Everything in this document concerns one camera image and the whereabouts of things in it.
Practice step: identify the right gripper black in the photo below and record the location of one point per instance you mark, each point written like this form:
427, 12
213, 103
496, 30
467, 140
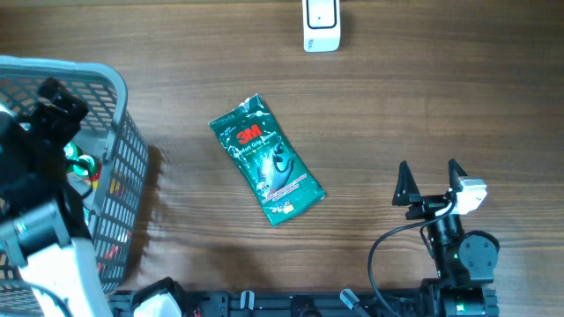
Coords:
402, 196

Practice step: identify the red sauce bottle green cap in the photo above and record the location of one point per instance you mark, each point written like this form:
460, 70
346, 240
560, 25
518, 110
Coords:
88, 169

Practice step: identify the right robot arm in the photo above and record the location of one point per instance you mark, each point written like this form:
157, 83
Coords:
465, 261

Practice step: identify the grey plastic shopping basket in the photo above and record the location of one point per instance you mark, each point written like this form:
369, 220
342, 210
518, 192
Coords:
107, 133

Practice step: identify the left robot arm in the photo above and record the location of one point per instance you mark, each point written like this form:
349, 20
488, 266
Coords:
43, 230

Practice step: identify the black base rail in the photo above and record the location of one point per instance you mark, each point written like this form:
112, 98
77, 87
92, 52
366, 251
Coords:
286, 304

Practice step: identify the green lid jar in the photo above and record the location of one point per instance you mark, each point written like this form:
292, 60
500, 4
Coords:
72, 151

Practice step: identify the white barcode scanner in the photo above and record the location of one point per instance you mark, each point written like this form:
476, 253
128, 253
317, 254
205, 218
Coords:
321, 25

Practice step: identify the green 3M gloves packet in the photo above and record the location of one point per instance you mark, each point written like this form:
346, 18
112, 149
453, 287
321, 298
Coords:
281, 182

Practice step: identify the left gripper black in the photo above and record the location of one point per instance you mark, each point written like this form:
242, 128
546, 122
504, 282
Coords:
48, 114

